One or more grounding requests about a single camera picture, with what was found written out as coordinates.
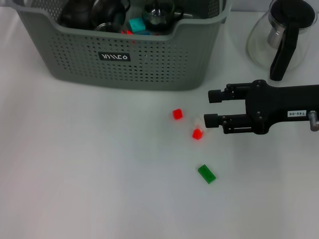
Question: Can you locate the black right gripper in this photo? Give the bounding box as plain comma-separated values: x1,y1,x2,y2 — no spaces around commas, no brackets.
203,79,319,135

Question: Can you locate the cyan square brick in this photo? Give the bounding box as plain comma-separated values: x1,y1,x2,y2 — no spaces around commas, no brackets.
128,17,146,32

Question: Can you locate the grey perforated storage bin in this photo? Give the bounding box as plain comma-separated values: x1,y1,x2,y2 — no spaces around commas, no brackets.
11,0,232,91

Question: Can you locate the white toy brick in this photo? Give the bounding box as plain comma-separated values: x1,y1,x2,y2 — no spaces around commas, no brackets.
193,115,211,132

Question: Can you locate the green rectangular brick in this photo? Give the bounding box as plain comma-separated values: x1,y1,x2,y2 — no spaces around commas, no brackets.
197,164,217,185

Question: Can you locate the black ceramic teapot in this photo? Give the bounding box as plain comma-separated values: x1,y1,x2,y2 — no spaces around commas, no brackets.
59,0,94,29

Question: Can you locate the glass pitcher black handle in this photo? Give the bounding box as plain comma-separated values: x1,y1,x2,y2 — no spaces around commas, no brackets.
245,0,317,82

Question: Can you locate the right arm connector cable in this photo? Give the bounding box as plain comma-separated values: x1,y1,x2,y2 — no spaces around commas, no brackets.
308,110,319,132

